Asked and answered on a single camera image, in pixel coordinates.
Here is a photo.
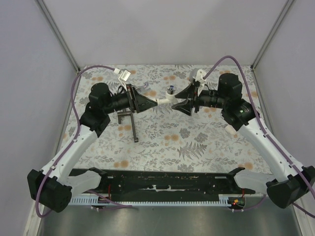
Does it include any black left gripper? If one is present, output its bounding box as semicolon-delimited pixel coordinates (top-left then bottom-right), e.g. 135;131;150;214
104;84;158;114

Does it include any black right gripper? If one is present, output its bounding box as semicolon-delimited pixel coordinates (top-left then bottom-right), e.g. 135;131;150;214
172;82;228;117

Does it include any white faucet with chrome knob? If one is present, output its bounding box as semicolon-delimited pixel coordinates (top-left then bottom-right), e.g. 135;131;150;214
162;85;178;104

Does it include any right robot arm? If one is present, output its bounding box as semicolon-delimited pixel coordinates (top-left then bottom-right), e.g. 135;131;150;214
172;72;315;208

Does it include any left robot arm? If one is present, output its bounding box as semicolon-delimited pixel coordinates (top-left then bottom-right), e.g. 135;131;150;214
27;83;158;212

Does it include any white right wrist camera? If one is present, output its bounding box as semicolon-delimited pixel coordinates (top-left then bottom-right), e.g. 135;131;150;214
189;68;207;90

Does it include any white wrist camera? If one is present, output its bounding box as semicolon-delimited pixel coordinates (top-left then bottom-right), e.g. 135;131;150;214
189;68;207;90
114;68;131;86

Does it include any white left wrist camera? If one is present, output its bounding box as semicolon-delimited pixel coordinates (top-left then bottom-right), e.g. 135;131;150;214
114;68;131;86

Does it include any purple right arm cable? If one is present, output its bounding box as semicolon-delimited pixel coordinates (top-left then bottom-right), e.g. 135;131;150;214
203;56;315;218

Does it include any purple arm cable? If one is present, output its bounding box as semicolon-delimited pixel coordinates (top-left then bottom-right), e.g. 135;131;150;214
35;64;140;218
203;56;315;218

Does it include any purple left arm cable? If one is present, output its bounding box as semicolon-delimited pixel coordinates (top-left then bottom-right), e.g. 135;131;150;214
35;64;140;218

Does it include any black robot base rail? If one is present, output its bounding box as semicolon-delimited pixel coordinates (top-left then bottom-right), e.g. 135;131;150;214
78;167;256;204

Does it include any white slotted cable duct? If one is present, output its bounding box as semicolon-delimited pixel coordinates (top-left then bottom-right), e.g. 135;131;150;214
69;195;232;207

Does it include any aluminium frame post right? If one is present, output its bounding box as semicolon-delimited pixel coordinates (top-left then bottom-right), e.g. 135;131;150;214
251;0;296;71

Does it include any aluminium frame post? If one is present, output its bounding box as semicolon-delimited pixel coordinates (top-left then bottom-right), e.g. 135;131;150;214
251;0;296;71
35;0;81;73

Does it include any aluminium frame post left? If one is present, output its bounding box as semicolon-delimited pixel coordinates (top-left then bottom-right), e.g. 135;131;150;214
35;0;81;73

